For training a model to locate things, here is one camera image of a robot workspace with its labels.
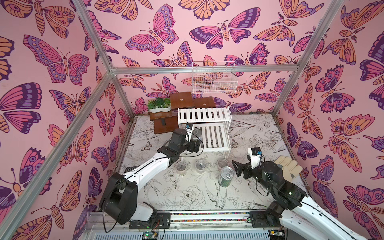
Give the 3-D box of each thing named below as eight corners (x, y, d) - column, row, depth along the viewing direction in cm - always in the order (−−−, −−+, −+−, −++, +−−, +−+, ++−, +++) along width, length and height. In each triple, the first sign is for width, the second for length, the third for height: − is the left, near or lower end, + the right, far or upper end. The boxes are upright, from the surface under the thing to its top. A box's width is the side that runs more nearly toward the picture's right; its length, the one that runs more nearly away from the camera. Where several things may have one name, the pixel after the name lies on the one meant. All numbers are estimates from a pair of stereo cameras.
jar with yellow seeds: (176, 175, 91) (175, 170, 86) (177, 165, 95) (176, 161, 90) (186, 175, 91) (185, 170, 86) (186, 165, 95) (186, 161, 90)
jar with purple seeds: (195, 173, 92) (195, 169, 87) (195, 164, 95) (195, 159, 91) (205, 173, 91) (206, 169, 87) (205, 164, 95) (205, 159, 91)
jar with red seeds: (219, 171, 92) (220, 167, 87) (215, 165, 94) (216, 161, 90) (227, 166, 93) (228, 162, 89) (223, 160, 96) (224, 156, 92)
